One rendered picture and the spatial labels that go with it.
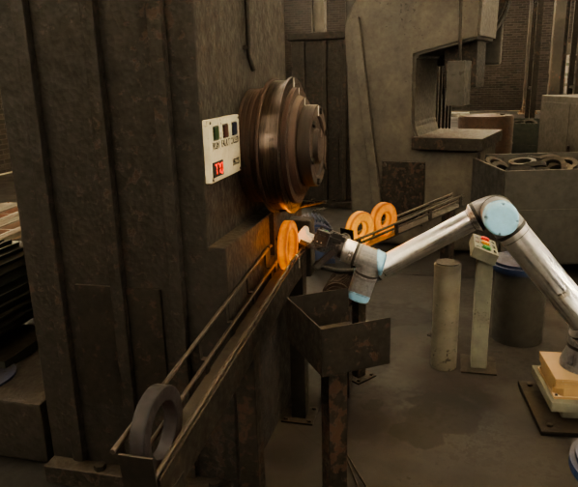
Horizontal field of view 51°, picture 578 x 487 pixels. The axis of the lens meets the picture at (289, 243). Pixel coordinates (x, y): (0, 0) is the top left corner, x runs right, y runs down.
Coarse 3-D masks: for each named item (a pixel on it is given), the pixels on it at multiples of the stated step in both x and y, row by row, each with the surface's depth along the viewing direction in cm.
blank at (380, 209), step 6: (378, 204) 271; (384, 204) 270; (390, 204) 273; (372, 210) 270; (378, 210) 268; (384, 210) 271; (390, 210) 274; (372, 216) 269; (378, 216) 269; (390, 216) 275; (396, 216) 277; (378, 222) 270; (384, 222) 277; (390, 222) 275; (378, 228) 270; (384, 234) 274
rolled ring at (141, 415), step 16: (160, 384) 128; (144, 400) 121; (160, 400) 124; (176, 400) 131; (144, 416) 119; (176, 416) 132; (144, 432) 118; (176, 432) 132; (144, 448) 118; (160, 448) 130
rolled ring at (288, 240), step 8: (288, 224) 220; (280, 232) 218; (288, 232) 219; (296, 232) 230; (280, 240) 217; (288, 240) 231; (296, 240) 231; (280, 248) 217; (288, 248) 231; (296, 248) 231; (280, 256) 218; (288, 256) 230; (280, 264) 220
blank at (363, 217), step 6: (354, 216) 260; (360, 216) 261; (366, 216) 264; (348, 222) 260; (354, 222) 259; (360, 222) 262; (366, 222) 265; (372, 222) 267; (348, 228) 259; (354, 228) 260; (366, 228) 266; (372, 228) 268; (354, 234) 261; (360, 234) 267
